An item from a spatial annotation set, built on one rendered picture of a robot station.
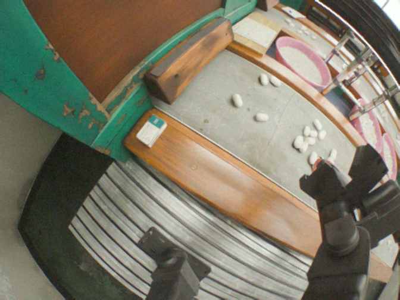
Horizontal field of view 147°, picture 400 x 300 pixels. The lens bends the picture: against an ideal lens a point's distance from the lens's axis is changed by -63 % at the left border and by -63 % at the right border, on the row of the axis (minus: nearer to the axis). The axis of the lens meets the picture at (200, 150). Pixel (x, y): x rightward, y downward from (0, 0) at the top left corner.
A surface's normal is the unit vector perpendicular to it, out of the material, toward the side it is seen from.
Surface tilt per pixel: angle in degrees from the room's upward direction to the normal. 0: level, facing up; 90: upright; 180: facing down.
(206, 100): 0
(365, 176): 50
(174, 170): 0
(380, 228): 45
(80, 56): 90
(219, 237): 0
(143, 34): 90
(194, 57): 67
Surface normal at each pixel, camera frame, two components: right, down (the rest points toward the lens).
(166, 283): -0.39, -0.92
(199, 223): 0.05, -0.25
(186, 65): 0.80, 0.39
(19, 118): 0.78, 0.62
